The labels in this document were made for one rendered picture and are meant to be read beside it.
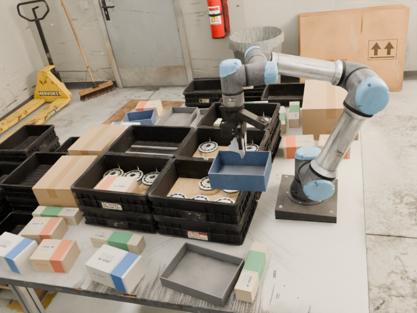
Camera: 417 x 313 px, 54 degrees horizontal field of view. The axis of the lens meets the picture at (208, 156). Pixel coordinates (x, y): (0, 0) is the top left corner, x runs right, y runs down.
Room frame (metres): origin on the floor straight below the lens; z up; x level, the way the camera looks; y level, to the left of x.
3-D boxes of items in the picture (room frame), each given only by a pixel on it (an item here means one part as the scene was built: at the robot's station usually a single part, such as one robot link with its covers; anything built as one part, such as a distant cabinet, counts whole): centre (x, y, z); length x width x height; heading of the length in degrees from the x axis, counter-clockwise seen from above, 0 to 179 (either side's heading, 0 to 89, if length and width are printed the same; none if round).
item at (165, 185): (1.45, 0.04, 0.87); 0.40 x 0.30 x 0.11; 66
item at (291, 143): (1.87, -0.49, 0.74); 0.16 x 0.12 x 0.07; 77
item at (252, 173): (1.22, -0.11, 1.10); 0.20 x 0.15 x 0.07; 69
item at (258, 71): (1.34, -0.23, 1.41); 0.11 x 0.11 x 0.08; 86
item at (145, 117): (2.55, 0.42, 0.74); 0.20 x 0.15 x 0.07; 83
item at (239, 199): (1.45, 0.04, 0.92); 0.40 x 0.30 x 0.02; 66
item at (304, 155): (1.46, -0.42, 0.91); 0.13 x 0.12 x 0.14; 176
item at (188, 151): (1.73, -0.08, 0.87); 0.40 x 0.30 x 0.11; 66
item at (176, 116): (2.49, 0.16, 0.73); 0.27 x 0.20 x 0.05; 155
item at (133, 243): (1.38, 0.46, 0.73); 0.24 x 0.06 x 0.06; 64
